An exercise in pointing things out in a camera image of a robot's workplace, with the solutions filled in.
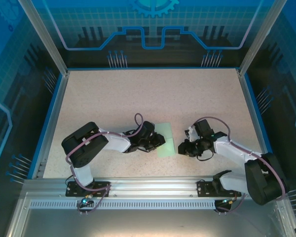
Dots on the light green paper sheet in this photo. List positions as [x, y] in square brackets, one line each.
[166, 148]

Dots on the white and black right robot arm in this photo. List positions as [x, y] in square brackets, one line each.
[232, 150]

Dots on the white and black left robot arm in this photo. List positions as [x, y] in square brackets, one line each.
[116, 143]

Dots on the small board with green light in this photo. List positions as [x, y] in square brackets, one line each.
[224, 202]
[85, 202]

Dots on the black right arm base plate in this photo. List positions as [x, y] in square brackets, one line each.
[204, 185]

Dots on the aluminium mounting rail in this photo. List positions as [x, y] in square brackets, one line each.
[153, 187]

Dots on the aluminium side rail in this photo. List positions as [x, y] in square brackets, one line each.
[53, 123]
[255, 123]

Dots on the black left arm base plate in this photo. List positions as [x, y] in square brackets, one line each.
[71, 190]

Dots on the aluminium frame post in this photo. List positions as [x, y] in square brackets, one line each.
[45, 37]
[257, 37]

